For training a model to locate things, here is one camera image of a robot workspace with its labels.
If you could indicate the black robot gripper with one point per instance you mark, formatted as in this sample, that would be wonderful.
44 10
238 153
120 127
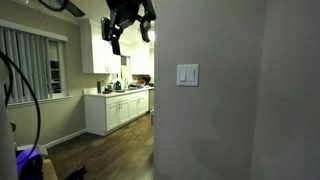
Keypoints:
124 13

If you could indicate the white rocker switch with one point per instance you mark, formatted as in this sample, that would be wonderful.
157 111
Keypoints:
191 75
183 75

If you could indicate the white far upper cabinet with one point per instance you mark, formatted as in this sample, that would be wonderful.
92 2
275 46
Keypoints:
141 60

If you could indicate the white upper kitchen cabinet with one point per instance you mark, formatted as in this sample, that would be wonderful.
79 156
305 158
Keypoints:
97 55

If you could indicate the white kitchen cabinet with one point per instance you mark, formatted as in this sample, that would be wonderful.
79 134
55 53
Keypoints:
105 113
97 55

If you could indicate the green bottle on counter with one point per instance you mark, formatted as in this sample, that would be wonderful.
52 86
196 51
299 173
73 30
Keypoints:
118 85

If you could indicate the dark bottle on counter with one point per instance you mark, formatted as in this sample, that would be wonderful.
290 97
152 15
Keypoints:
99 87

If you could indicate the dark ceiling fan blade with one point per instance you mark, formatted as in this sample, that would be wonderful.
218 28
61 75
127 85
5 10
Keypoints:
60 5

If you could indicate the white lower kitchen cabinet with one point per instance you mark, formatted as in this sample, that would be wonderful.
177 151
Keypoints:
105 113

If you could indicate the white vertical window blinds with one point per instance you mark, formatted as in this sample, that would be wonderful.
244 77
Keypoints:
41 60

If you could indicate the purple lit device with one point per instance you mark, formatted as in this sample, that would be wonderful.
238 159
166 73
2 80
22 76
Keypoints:
30 162

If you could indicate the white double light switch plate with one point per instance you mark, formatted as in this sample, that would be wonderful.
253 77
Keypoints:
187 67

